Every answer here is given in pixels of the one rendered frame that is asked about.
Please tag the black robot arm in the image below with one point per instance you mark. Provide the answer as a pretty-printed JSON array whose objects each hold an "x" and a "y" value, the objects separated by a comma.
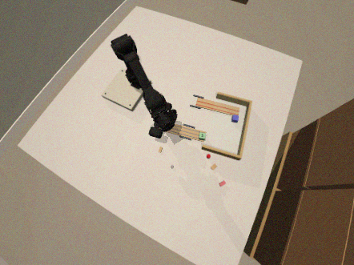
[{"x": 125, "y": 49}]

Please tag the green cube with black s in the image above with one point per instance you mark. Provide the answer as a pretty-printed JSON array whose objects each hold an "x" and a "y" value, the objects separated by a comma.
[{"x": 202, "y": 136}]

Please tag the orange striped flat strip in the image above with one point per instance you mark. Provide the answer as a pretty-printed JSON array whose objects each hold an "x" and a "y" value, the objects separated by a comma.
[{"x": 206, "y": 104}]

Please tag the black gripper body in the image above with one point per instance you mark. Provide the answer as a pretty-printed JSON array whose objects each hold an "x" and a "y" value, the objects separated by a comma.
[{"x": 155, "y": 131}]

